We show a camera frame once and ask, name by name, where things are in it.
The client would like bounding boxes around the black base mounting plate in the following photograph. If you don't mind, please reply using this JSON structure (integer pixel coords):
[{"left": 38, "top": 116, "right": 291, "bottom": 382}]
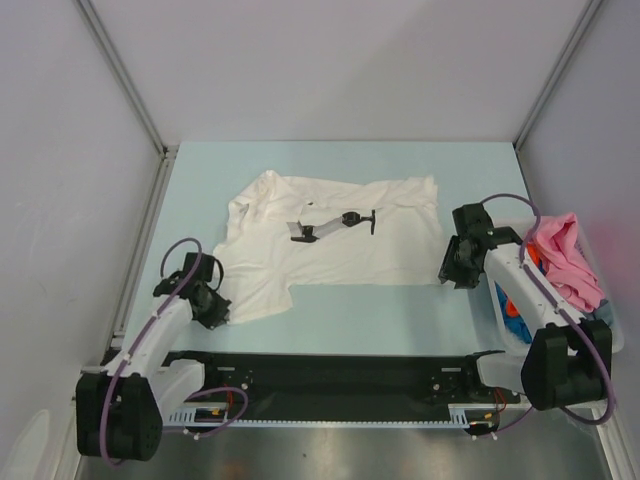
[{"left": 163, "top": 351, "right": 521, "bottom": 423}]

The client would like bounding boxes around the white slotted cable duct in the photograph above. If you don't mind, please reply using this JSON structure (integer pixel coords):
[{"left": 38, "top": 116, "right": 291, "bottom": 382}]
[{"left": 164, "top": 403, "right": 501, "bottom": 430}]

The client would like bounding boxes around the white perforated laundry basket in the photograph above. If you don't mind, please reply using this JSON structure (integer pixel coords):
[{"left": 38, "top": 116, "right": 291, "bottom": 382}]
[{"left": 486, "top": 217, "right": 624, "bottom": 357}]

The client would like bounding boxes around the light blue t shirt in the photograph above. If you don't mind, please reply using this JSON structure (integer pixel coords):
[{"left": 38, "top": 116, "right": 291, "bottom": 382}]
[{"left": 585, "top": 299, "right": 615, "bottom": 328}]

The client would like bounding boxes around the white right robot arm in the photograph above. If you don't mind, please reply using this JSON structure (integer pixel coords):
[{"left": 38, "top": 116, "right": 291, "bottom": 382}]
[{"left": 438, "top": 202, "right": 616, "bottom": 422}]

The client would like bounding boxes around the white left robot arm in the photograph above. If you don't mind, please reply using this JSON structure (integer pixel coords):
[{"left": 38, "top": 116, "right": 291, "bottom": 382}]
[{"left": 75, "top": 252, "right": 231, "bottom": 464}]

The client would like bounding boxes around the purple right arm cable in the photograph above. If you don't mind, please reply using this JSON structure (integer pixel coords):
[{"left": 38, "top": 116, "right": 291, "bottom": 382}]
[{"left": 469, "top": 193, "right": 616, "bottom": 441}]

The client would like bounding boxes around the white t shirt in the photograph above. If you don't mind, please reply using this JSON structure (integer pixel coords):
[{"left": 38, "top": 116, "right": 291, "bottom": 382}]
[{"left": 214, "top": 170, "right": 445, "bottom": 324}]

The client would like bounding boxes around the aluminium frame rail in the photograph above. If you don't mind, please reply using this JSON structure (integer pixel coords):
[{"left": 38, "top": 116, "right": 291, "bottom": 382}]
[{"left": 69, "top": 359, "right": 616, "bottom": 406}]

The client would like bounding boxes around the pink t shirt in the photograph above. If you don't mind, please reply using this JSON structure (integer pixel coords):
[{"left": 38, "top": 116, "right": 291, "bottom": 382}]
[{"left": 532, "top": 212, "right": 605, "bottom": 313}]

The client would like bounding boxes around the orange t shirt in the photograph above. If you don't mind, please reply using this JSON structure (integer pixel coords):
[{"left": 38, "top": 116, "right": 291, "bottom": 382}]
[{"left": 502, "top": 242, "right": 545, "bottom": 318}]

